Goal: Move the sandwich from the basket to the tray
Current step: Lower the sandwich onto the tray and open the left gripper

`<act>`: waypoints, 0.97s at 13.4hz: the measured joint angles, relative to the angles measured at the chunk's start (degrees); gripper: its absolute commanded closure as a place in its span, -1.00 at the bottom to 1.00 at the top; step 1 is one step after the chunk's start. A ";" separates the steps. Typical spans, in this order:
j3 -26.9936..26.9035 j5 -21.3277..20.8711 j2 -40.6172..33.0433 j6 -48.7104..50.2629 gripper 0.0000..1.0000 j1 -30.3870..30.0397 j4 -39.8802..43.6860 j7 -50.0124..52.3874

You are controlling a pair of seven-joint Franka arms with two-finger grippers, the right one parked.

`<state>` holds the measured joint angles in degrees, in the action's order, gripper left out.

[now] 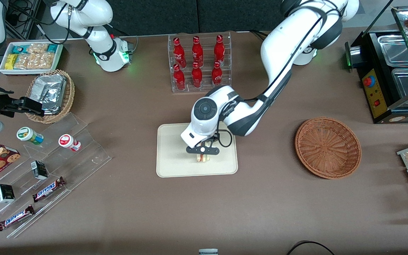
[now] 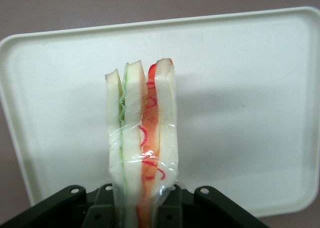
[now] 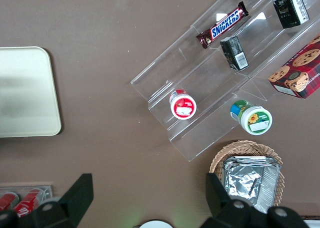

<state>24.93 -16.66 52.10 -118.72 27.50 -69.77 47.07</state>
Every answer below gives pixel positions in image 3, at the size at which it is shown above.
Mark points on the beige rectangular tray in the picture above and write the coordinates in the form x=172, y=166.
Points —
x=25, y=92

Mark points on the small black drink carton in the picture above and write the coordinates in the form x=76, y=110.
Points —
x=290, y=10
x=233, y=52

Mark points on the Snickers chocolate bar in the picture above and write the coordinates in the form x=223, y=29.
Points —
x=225, y=25

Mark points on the clear acrylic stepped shelf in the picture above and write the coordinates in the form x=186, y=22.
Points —
x=190, y=62

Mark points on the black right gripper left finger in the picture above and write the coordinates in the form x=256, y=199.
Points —
x=72, y=203

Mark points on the red cola bottle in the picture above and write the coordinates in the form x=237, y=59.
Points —
x=7, y=200

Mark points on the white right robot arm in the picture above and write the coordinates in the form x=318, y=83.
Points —
x=155, y=224

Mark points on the clear acrylic bottle rack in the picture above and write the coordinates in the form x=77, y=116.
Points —
x=47, y=191

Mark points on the red plaid cookie box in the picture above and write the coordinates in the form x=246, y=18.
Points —
x=300, y=70

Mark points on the stack of foil packs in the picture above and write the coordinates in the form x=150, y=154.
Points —
x=242, y=183

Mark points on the green lid yogurt cup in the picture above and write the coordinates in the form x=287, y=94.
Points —
x=256, y=120

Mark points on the white snack bin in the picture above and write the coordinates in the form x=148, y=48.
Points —
x=313, y=224

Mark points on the red soda cans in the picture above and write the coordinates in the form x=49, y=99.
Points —
x=26, y=203

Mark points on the light wicker basket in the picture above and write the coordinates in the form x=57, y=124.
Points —
x=250, y=147

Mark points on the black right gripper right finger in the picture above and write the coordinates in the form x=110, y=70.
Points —
x=225, y=208

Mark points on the red lid yogurt cup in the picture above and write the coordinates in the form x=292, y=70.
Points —
x=183, y=107

